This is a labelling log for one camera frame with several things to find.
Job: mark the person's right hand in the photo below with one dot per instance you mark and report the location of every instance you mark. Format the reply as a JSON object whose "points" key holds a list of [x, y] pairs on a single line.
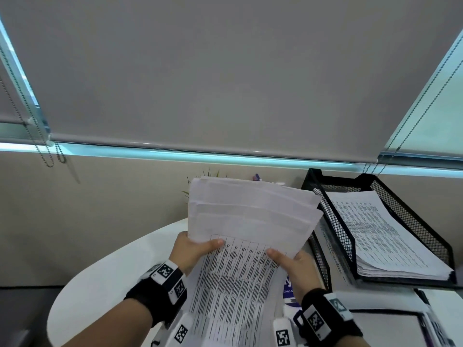
{"points": [[304, 274]]}

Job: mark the person's left hand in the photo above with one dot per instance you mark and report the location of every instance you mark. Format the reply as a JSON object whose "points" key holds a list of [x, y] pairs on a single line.
{"points": [[188, 251]]}

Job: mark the black mesh paper tray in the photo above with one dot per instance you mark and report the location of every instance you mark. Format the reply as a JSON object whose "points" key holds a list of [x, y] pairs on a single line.
{"points": [[336, 220]]}

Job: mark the printed paper bundle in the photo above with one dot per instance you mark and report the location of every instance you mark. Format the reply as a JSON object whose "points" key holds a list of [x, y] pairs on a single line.
{"points": [[398, 271], [398, 274], [246, 220], [379, 227], [379, 298]]}

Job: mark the black marker pen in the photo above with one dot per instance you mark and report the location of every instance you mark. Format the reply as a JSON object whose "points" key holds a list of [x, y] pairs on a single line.
{"points": [[434, 321]]}

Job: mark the person's right forearm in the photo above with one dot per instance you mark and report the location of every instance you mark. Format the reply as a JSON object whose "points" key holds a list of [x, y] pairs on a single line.
{"points": [[354, 341]]}

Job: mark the person's left forearm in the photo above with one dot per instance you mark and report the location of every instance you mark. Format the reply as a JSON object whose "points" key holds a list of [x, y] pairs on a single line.
{"points": [[108, 325]]}

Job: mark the round purple sticker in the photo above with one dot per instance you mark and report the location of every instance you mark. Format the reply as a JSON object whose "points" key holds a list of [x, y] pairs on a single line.
{"points": [[289, 285]]}

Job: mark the black left wristband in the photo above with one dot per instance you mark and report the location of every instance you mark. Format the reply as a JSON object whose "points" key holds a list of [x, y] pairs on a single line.
{"points": [[144, 296]]}

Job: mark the black wristband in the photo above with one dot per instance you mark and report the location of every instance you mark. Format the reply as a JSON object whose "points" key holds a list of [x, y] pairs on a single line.
{"points": [[144, 296], [352, 327]]}

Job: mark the black right wristband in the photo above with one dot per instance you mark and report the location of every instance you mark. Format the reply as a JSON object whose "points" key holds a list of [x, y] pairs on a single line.
{"points": [[352, 327]]}

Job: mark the potted green plant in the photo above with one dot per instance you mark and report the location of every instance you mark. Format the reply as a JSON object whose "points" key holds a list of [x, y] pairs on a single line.
{"points": [[213, 174]]}

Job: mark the white table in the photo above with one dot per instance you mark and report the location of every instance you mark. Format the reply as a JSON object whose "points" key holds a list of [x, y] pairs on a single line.
{"points": [[101, 278]]}

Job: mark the glass window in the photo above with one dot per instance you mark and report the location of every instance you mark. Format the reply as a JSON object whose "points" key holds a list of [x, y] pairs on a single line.
{"points": [[144, 154]]}

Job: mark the grey low cabinet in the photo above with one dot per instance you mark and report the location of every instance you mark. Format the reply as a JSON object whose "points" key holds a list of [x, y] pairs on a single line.
{"points": [[21, 314]]}

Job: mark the wide grey roller blind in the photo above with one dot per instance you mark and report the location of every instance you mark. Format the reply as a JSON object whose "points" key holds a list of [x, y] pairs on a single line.
{"points": [[224, 68]]}

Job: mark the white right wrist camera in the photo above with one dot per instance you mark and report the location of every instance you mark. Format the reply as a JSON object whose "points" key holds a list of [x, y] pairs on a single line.
{"points": [[283, 336]]}

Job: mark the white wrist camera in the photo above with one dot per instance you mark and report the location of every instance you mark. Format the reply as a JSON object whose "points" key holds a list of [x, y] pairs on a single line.
{"points": [[181, 332], [283, 336]]}

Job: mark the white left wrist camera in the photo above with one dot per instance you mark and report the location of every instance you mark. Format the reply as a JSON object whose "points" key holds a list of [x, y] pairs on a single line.
{"points": [[181, 332]]}

